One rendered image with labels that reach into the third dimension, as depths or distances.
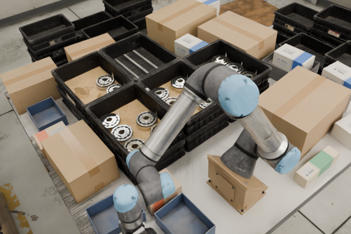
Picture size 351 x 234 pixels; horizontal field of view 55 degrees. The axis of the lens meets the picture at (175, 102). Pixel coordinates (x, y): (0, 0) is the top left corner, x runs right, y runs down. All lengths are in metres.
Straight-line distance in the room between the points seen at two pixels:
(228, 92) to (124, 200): 0.44
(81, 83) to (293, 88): 1.14
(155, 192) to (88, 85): 1.02
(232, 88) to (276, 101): 0.73
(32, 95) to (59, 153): 0.57
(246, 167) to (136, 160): 0.48
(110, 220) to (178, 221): 0.28
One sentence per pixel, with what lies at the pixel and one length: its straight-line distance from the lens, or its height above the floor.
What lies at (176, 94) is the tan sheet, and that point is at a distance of 1.80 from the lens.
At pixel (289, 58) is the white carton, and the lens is 2.09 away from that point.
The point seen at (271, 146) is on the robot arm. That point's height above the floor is 1.07.
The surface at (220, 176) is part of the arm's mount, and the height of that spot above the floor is 0.83.
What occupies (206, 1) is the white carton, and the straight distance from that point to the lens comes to 2.61.
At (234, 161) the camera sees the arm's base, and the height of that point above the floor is 0.89.
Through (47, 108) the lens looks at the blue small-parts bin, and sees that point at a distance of 2.10.
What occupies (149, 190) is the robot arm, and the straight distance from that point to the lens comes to 1.08.
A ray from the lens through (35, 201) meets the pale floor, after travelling 2.60.
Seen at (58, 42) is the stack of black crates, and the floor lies 0.49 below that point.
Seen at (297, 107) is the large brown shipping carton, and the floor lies 0.90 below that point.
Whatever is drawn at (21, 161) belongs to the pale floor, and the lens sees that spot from 2.88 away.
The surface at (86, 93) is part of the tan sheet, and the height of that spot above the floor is 0.83.
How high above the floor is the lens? 2.00
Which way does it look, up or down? 42 degrees down
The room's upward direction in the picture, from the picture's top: 4 degrees counter-clockwise
